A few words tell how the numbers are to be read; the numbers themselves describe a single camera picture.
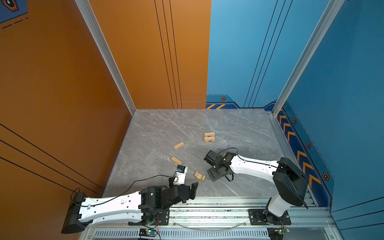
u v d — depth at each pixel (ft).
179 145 3.26
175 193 1.71
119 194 1.65
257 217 2.37
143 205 1.63
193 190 2.14
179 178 2.11
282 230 2.29
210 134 3.41
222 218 2.44
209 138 3.36
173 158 3.08
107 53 2.80
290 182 1.46
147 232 2.32
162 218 2.42
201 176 2.81
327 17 2.38
